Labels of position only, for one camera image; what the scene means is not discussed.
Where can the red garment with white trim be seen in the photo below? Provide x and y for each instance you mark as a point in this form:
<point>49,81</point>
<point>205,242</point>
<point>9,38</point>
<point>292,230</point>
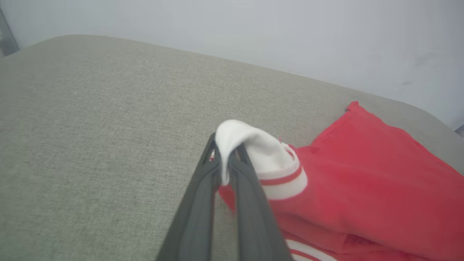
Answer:
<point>362,181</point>

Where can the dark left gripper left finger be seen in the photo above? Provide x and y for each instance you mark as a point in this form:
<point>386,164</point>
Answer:
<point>195,217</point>

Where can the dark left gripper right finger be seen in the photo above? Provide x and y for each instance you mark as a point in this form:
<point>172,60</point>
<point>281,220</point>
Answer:
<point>253,217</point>

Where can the grey fabric sofa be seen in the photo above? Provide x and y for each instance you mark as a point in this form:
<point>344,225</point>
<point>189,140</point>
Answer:
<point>108,127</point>

